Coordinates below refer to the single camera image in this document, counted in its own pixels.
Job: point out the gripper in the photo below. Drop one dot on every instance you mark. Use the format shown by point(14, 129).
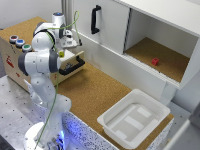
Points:
point(67, 40)

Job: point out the yellow block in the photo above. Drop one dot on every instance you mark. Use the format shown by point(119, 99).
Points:
point(61, 53)

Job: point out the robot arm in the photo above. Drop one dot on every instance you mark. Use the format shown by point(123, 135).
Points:
point(40, 63)

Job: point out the wooden drawer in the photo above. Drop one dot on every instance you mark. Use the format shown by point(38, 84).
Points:
point(71, 60)

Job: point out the wooden drawer box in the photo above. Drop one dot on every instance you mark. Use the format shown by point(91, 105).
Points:
point(13, 63)

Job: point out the green button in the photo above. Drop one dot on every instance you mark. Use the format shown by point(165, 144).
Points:
point(26, 47)

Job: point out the white sliding door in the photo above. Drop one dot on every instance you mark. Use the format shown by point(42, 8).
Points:
point(111, 23)

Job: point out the blue button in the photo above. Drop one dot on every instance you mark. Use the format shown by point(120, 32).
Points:
point(20, 42)

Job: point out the red button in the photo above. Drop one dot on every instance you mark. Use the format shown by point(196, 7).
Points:
point(13, 38)

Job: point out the pink block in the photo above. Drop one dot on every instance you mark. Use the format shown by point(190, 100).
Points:
point(155, 61)

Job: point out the white plastic box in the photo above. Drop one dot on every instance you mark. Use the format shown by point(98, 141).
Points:
point(133, 120)

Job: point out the white cabinet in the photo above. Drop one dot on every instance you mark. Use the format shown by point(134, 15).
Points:
point(173, 13)

